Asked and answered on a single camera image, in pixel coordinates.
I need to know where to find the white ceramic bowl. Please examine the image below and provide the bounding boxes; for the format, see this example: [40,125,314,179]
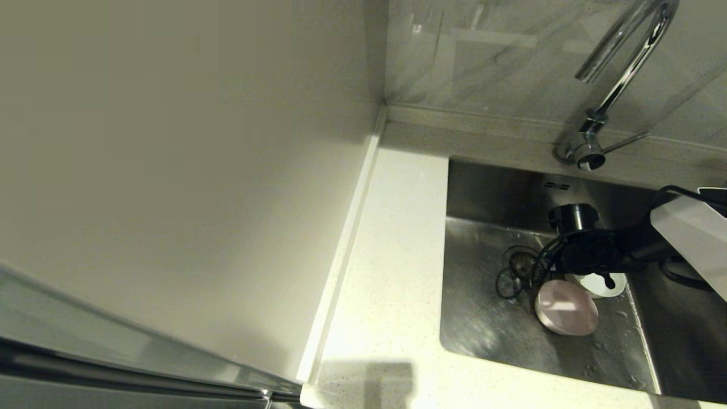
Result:
[565,273,627,300]

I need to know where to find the pink bowl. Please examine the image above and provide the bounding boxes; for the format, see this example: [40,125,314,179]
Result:
[534,279,599,336]

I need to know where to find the stainless steel sink basin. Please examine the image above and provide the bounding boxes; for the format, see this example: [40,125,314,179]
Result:
[438,158,727,405]

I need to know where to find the round metal drain strainer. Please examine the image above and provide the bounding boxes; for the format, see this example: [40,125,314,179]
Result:
[502,245,550,290]

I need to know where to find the chrome gooseneck faucet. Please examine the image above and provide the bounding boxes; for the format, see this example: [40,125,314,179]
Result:
[555,0,680,171]

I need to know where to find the white countertop upstand trim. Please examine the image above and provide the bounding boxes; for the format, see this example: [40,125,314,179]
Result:
[295,107,388,384]

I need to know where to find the stainless steel appliance door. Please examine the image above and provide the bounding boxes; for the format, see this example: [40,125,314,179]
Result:
[0,261,303,409]

